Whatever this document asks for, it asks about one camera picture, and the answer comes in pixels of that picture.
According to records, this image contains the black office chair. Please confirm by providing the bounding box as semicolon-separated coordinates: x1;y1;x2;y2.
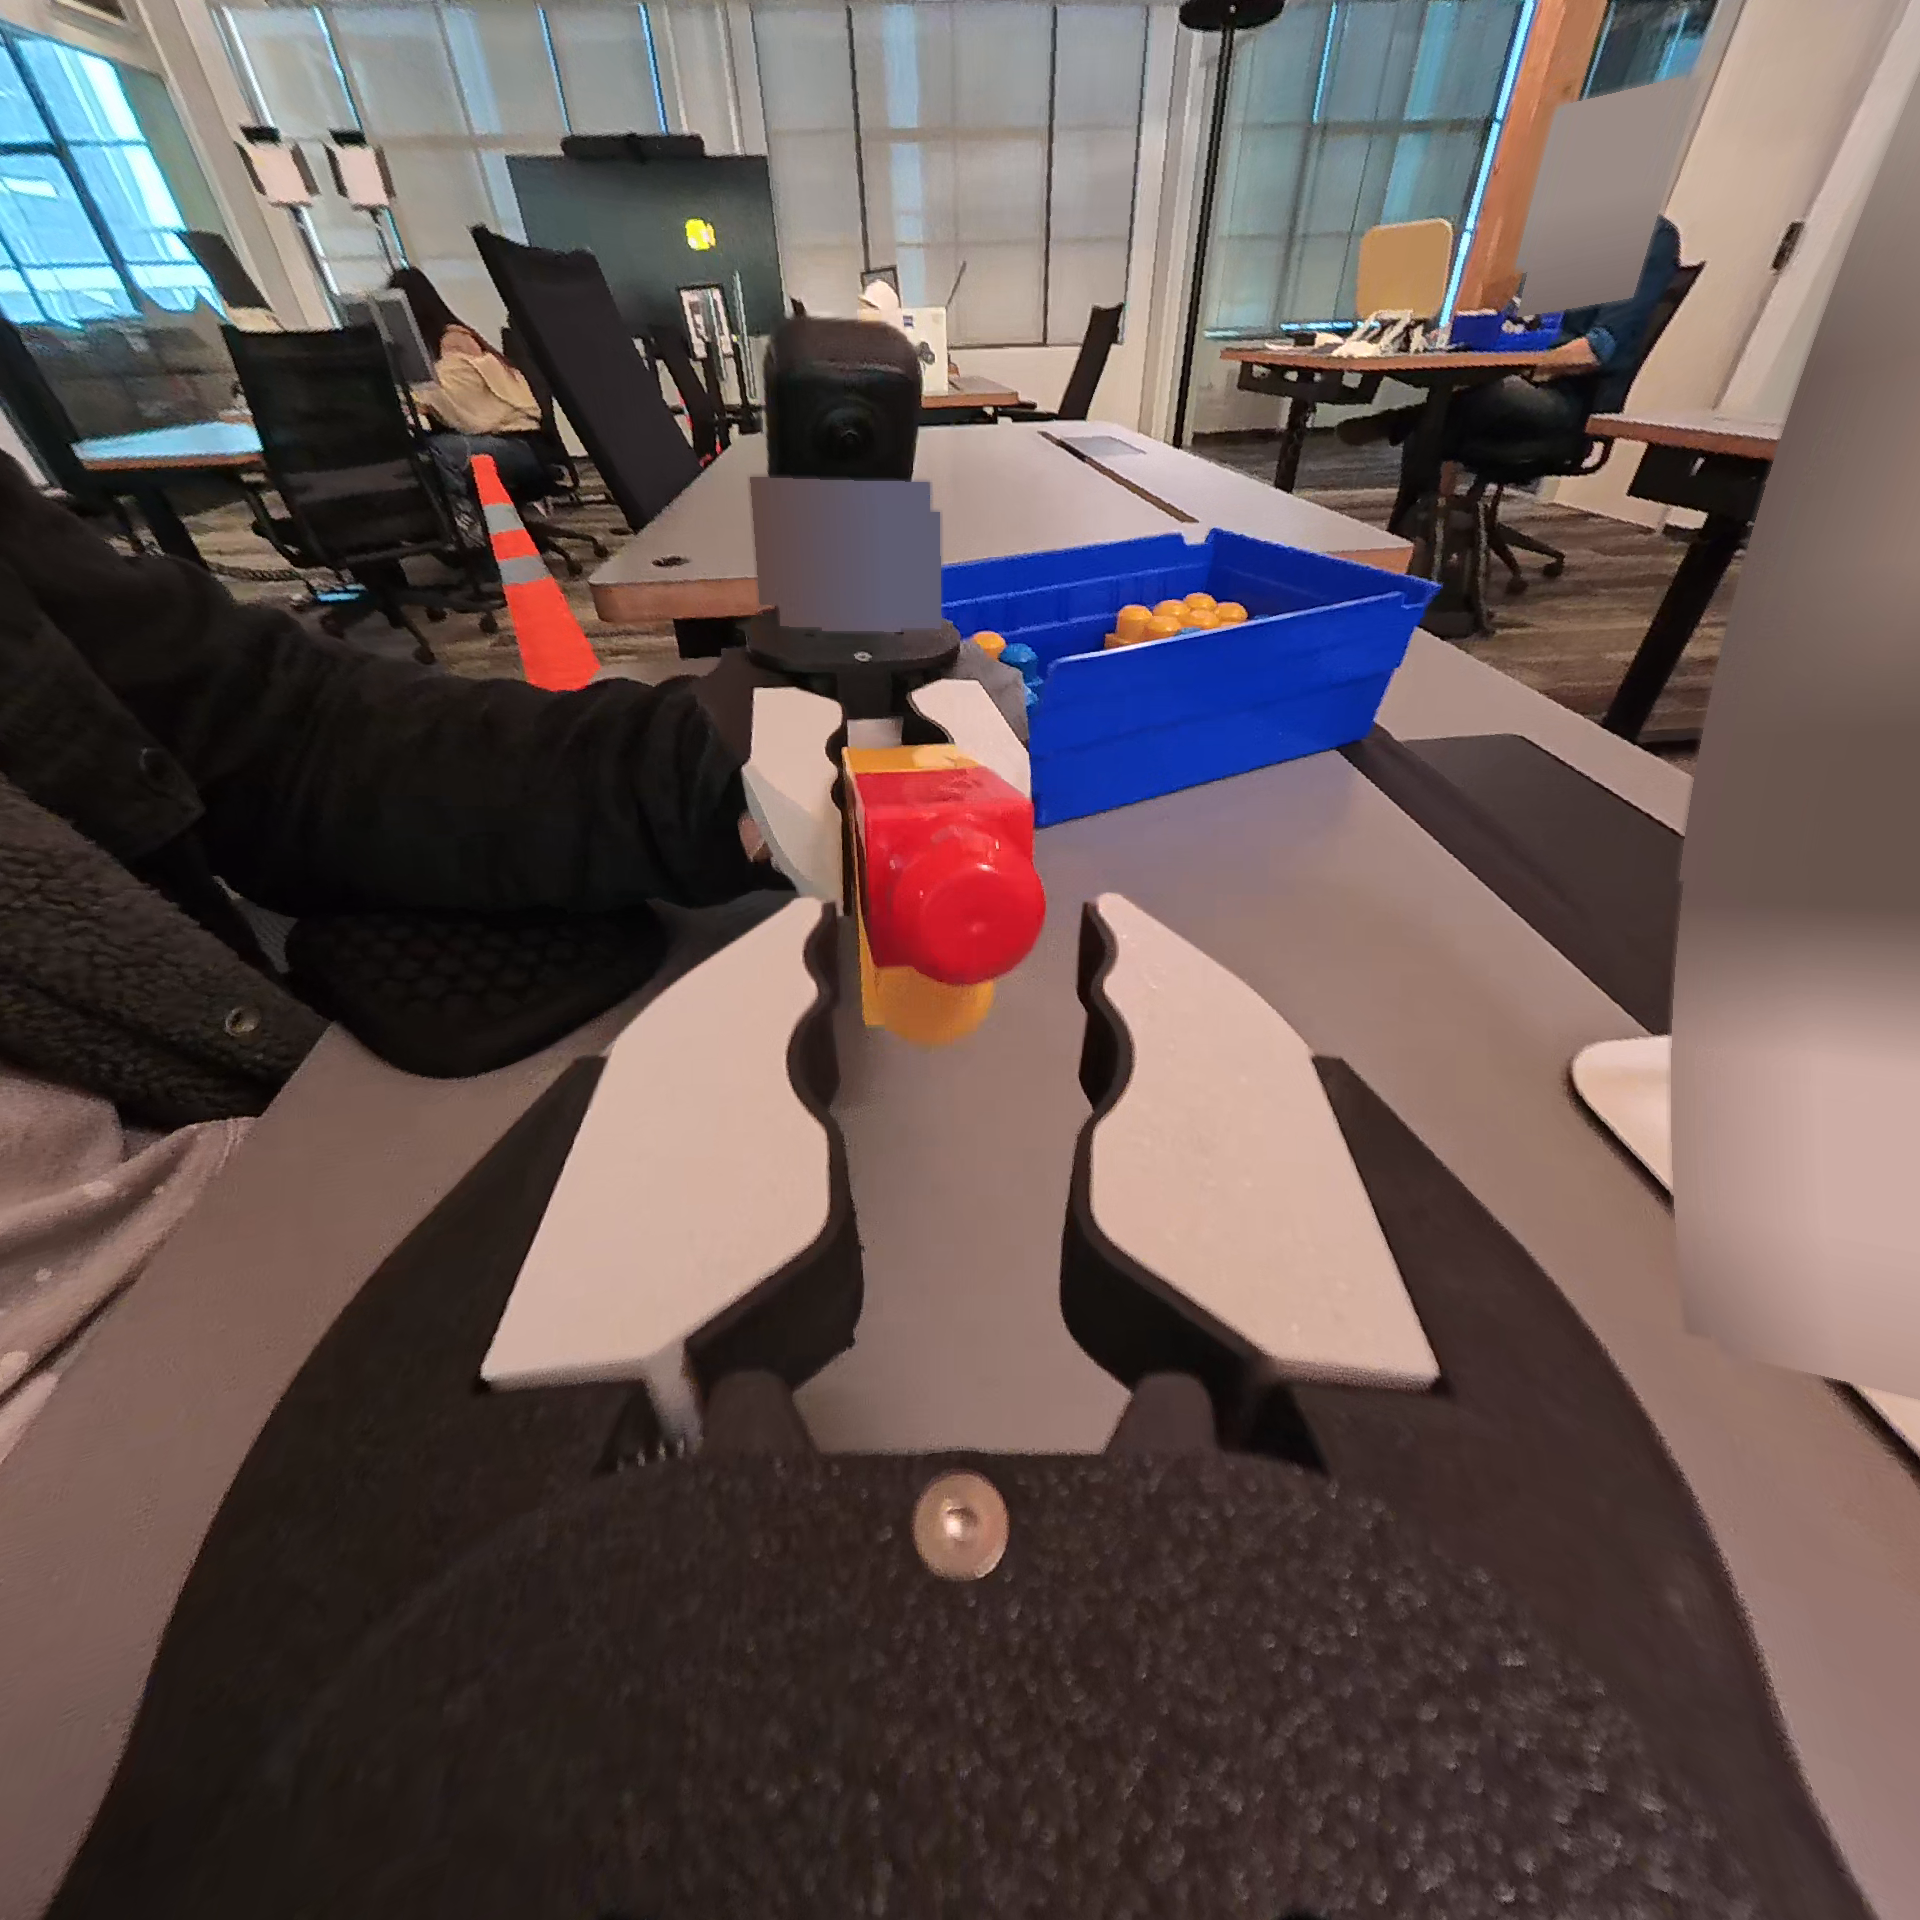
216;317;507;666
1439;262;1704;594
1046;301;1129;425

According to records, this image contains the grey wood-edged table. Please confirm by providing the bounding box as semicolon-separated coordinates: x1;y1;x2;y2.
588;420;1420;632

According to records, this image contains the grey table cable lid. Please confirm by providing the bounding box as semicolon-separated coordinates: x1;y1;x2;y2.
1038;422;1209;529

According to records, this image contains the pile of colourful blocks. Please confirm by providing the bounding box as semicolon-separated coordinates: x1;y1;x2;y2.
964;590;1256;695

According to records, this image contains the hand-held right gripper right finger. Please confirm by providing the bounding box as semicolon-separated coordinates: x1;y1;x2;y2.
1058;890;1446;1427

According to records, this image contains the black mesh chair armrest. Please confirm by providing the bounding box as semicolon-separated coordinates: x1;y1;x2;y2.
282;892;671;1081

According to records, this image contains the wooden post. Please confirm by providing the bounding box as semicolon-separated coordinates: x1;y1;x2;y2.
1457;0;1609;319

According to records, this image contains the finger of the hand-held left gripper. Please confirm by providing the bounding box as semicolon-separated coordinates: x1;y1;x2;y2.
903;681;1038;824
737;684;859;905

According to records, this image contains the black wall screen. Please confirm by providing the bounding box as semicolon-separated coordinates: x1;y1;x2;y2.
503;132;785;362

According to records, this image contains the red single-stud block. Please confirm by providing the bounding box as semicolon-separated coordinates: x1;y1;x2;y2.
839;768;1050;989

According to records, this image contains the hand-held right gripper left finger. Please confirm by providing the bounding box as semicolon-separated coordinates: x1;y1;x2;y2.
476;893;870;1450

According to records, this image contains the pale grey garment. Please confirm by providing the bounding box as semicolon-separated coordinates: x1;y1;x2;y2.
0;1067;259;1450

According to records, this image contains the wood-edged office table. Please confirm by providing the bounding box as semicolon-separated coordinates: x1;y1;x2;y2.
1582;408;1790;748
1217;335;1604;503
72;420;271;572

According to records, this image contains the blue plastic bin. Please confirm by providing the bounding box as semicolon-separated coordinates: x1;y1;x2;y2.
936;524;1446;831

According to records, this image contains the dark fleece jacket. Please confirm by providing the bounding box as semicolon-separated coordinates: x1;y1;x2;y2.
0;771;329;1130

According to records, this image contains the small blue bin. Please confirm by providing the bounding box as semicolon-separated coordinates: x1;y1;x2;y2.
1444;303;1604;362

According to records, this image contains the pale desk divider board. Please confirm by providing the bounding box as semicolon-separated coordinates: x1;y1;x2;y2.
1354;215;1459;319

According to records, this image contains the yellow two-stud block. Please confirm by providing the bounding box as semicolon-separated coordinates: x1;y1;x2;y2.
835;744;1003;1050

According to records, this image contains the white document stand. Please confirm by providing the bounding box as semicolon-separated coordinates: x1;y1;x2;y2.
1570;1031;1920;1453

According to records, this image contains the orange traffic cone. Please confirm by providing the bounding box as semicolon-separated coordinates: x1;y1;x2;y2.
468;451;606;695

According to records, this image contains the black floor lamp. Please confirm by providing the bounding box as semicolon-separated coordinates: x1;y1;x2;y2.
1174;0;1290;450

